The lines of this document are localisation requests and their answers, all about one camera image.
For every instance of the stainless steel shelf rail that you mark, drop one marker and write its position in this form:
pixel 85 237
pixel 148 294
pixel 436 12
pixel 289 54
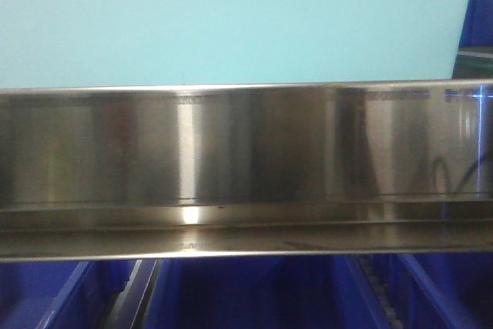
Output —
pixel 191 171

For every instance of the light blue plastic bin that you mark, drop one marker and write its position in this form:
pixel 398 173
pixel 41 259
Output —
pixel 82 43

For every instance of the blue bin lower centre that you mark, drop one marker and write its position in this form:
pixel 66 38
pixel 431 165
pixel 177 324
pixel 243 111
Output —
pixel 264 292

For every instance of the white roller track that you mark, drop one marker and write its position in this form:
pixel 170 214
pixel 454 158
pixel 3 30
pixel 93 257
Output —
pixel 380 291

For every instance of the blue bin upper right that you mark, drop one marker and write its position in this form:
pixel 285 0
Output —
pixel 474 58

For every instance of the blue bin lower left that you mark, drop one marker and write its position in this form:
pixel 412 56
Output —
pixel 60 294

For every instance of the blue bin lower right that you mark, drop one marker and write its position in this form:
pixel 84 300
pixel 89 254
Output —
pixel 441 290

